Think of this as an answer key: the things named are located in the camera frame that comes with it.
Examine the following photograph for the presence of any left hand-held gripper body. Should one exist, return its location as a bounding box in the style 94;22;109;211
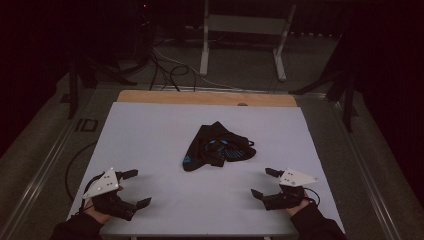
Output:
82;167;138;222

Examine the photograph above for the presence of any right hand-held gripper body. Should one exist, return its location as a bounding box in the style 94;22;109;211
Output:
262;168;320;212

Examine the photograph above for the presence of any black sock with blue print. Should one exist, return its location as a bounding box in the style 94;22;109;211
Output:
182;121;234;173
203;133;258;168

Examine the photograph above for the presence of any person's right hand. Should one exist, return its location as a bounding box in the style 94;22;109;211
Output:
285;196;315;218

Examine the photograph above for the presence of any person's left hand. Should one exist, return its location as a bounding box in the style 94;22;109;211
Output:
82;199;113;225

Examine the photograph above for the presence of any white table cover sheet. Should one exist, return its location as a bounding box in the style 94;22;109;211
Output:
67;101;345;237

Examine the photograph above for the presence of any wooden table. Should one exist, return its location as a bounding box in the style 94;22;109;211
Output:
116;89;298;108

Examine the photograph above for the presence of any black stand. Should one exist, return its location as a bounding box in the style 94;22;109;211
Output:
67;46;138;120
289;33;359;133

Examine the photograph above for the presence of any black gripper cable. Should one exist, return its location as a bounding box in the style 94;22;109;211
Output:
302;186;322;206
78;171;105;214

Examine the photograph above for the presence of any thin black floor cable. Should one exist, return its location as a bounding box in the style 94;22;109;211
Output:
64;141;98;203

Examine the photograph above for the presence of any metal floor rail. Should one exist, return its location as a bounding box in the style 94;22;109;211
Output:
328;96;403;240
0;84;101;239

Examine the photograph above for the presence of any black floor cable loop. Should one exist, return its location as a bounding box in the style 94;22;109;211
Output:
167;64;198;92

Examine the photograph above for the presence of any white floor cable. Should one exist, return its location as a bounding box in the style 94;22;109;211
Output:
152;45;248;92

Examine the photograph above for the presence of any white metal stand frame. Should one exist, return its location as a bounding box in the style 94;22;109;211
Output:
199;0;298;83

